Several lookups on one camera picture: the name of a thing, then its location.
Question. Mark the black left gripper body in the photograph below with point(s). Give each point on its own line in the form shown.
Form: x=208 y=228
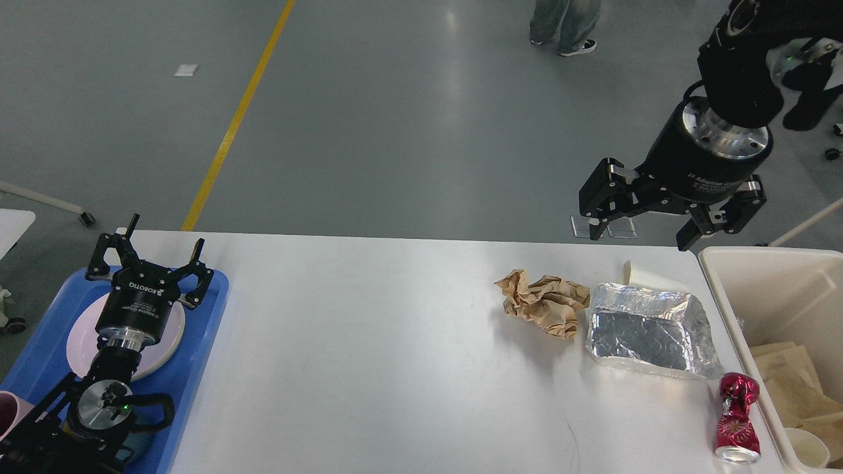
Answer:
x=138 y=306

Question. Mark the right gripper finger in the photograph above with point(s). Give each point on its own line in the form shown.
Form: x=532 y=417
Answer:
x=731 y=218
x=613 y=191

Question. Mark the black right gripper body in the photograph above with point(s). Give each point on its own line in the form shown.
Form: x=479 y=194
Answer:
x=700 y=157

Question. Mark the pink plate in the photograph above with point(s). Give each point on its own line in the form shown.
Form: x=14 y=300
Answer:
x=82 y=341

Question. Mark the brown paper bag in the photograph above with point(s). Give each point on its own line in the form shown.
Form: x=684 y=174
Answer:
x=795 y=390

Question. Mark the white paper cup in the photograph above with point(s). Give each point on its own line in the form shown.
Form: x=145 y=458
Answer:
x=636 y=275
x=809 y=449

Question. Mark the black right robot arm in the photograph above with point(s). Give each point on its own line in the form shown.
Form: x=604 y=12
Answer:
x=757 y=48

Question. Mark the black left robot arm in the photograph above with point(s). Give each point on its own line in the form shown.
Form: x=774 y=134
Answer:
x=94 y=422

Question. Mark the right floor outlet cover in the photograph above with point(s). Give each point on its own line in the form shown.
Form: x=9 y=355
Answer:
x=622 y=228

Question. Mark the floor outlet cover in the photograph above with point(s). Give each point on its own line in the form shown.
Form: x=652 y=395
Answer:
x=582 y=227
x=622 y=228

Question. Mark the left floor outlet cover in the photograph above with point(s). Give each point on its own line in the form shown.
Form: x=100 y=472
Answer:
x=582 y=227

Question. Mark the white stand leg left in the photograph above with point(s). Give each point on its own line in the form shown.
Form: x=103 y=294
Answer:
x=86 y=218

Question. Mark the white stand leg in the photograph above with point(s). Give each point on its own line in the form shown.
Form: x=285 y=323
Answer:
x=86 y=218
x=807 y=224

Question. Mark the beige plastic bin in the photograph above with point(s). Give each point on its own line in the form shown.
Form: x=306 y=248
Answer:
x=775 y=294

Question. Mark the white paper cup behind foil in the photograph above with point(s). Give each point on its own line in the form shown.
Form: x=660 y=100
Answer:
x=636 y=275

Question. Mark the white side table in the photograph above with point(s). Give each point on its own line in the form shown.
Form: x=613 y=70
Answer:
x=14 y=223

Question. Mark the blue plastic tray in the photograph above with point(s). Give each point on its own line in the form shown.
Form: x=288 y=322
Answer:
x=43 y=361

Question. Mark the white stand leg right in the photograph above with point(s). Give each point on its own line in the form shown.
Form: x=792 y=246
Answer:
x=807 y=224

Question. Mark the crumpled brown paper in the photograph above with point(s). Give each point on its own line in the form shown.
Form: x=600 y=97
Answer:
x=552 y=303

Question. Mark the crumpled aluminium foil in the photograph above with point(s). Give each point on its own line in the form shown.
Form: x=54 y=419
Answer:
x=651 y=332

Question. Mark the pink ribbed cup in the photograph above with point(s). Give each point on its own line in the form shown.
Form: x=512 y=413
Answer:
x=12 y=408

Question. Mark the person in jeans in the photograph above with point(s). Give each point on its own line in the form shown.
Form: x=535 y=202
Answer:
x=574 y=21

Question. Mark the crushed red soda can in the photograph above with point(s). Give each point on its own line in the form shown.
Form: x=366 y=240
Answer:
x=735 y=438

